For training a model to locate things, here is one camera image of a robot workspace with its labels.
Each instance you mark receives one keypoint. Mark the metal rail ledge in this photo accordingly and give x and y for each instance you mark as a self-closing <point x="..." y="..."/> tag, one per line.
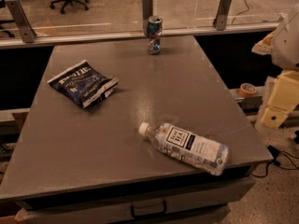
<point x="42" y="41"/>

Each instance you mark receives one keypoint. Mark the middle metal bracket post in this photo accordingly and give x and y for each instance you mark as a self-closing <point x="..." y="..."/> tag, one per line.
<point x="147" y="11"/>

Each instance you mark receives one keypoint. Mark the metal bracket post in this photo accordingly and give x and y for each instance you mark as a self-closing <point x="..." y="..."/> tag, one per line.
<point x="147" y="11"/>
<point x="26" y="31"/>
<point x="220" y="20"/>

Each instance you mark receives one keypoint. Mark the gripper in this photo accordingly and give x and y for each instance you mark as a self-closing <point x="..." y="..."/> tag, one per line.
<point x="287" y="46"/>

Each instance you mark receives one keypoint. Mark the right metal bracket post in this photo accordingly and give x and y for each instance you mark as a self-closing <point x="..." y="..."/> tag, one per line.
<point x="220" y="20"/>

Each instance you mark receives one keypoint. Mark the orange tape roll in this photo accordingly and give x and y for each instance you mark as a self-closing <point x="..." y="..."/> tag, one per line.
<point x="247" y="90"/>

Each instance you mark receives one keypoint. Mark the black drawer handle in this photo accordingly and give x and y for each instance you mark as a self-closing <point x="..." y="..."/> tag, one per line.
<point x="148" y="209"/>

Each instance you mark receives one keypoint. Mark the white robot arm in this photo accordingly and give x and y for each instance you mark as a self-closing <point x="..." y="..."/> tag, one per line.
<point x="283" y="47"/>

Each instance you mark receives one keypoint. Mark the left metal bracket post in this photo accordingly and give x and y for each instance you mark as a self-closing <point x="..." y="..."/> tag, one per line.
<point x="26" y="31"/>

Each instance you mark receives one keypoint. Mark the blue soda can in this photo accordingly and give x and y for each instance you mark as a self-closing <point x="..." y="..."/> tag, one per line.
<point x="154" y="32"/>

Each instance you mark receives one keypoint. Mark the blue chip bag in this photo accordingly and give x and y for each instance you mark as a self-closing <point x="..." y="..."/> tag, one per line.
<point x="83" y="85"/>

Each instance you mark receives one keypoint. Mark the clear tea bottle white cap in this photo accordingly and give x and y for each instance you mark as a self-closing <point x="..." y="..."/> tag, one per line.
<point x="190" y="148"/>

